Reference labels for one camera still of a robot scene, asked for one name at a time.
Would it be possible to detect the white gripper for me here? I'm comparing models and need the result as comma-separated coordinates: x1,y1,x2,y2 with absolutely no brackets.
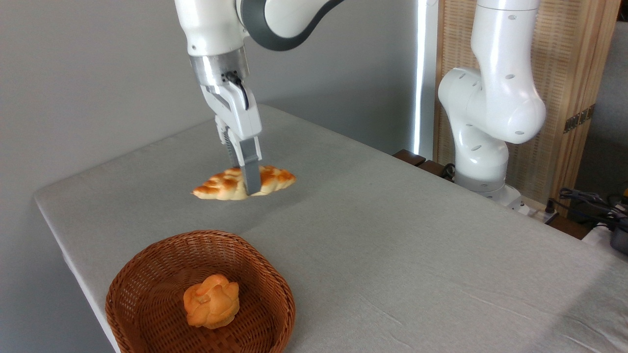
198,80,263,196

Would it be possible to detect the long braided bread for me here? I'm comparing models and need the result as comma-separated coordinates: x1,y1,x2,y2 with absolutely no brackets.
191,165,297,202

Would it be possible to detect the round knotted bread bun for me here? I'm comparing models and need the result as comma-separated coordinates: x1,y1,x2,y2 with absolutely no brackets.
183,274,240,329

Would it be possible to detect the brown wicker basket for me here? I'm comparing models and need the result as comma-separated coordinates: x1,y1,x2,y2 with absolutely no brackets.
105,229,297,353

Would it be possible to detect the dark brown wooden block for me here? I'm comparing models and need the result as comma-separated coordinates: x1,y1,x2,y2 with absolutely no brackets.
418,159,450,178
392,149,427,168

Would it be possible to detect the grey tablecloth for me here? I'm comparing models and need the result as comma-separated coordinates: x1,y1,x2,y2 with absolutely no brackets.
33,103,628,353

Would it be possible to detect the white power strip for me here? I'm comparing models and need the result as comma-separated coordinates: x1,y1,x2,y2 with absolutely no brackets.
510,195,561,224

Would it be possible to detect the dark metal screen hinge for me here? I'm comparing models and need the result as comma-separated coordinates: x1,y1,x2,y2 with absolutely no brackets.
563,104,596,134

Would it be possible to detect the wooden bamboo folding screen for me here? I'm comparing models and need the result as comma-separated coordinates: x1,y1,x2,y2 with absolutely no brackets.
434,0,622,217

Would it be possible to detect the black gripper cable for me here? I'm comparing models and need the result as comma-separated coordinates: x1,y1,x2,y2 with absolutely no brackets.
222,71,250,111

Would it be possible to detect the black cable bundle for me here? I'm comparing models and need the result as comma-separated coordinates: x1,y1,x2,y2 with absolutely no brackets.
546,187,628,227

